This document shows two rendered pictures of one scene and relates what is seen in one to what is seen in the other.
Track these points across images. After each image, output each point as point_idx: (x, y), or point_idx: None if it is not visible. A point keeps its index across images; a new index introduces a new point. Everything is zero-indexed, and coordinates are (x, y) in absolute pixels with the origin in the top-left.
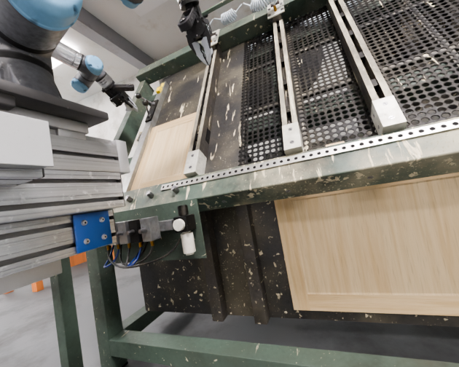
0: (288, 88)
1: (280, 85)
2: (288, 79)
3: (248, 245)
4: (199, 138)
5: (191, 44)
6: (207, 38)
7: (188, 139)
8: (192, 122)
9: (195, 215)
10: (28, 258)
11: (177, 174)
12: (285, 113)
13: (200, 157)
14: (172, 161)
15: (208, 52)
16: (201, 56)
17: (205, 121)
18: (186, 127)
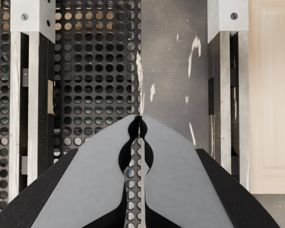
0: (16, 133)
1: (33, 153)
2: (14, 163)
3: None
4: (222, 62)
5: (234, 217)
6: (42, 204)
7: (263, 105)
8: (261, 157)
9: None
10: None
11: (270, 11)
12: (30, 60)
13: (215, 19)
14: None
15: (102, 136)
16: (159, 131)
17: (218, 120)
18: (278, 148)
